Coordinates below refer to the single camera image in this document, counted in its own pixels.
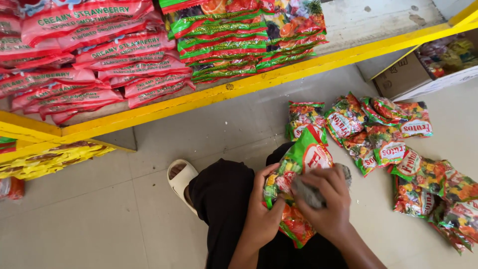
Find pile of fruit candy bags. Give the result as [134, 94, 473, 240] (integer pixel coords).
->
[285, 91, 478, 257]

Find person's right hand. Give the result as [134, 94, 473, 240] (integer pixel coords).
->
[291, 164, 354, 244]

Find yellow metal shelf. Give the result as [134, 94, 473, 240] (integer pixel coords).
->
[0, 0, 478, 166]

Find stack of yellow packets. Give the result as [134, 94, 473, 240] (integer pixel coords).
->
[0, 141, 117, 181]

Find person's black trousers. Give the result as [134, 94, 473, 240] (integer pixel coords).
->
[188, 141, 350, 269]

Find grey cleaning cloth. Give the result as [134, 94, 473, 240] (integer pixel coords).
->
[291, 164, 353, 209]

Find white slide sandal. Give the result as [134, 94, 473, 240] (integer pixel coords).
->
[167, 159, 201, 217]

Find green fruit candy packet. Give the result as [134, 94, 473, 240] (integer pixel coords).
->
[262, 125, 335, 249]

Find stack of green-red chew packets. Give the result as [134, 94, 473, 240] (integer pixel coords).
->
[159, 0, 330, 85]

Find person's left hand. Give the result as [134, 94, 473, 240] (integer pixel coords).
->
[244, 163, 289, 244]

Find cardboard box with candies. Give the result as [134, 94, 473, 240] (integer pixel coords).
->
[371, 28, 478, 102]

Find red snack packet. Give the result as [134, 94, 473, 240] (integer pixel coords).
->
[0, 177, 25, 201]

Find stack of red strawberry packets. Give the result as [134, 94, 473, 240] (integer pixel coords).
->
[0, 0, 197, 126]

